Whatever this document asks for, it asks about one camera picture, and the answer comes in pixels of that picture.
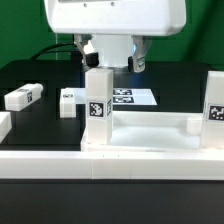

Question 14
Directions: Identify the white front obstacle bar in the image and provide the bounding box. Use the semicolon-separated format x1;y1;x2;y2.
0;151;224;180

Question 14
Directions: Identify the printed fiducial marker sheet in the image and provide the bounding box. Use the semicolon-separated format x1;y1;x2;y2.
74;88;157;106

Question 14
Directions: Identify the white left obstacle block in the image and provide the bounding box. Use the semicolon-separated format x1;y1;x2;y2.
0;112;12;143

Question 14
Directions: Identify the black thick cable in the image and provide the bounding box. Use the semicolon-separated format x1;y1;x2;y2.
29;42;84;62

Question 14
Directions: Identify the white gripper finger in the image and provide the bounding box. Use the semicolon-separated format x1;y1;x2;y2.
128;36;152;73
74;34;99;66

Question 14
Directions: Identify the white desk top tray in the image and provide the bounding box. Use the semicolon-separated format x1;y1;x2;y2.
81;111;224;152

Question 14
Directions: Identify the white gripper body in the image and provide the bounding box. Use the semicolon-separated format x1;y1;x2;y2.
44;0;186;36

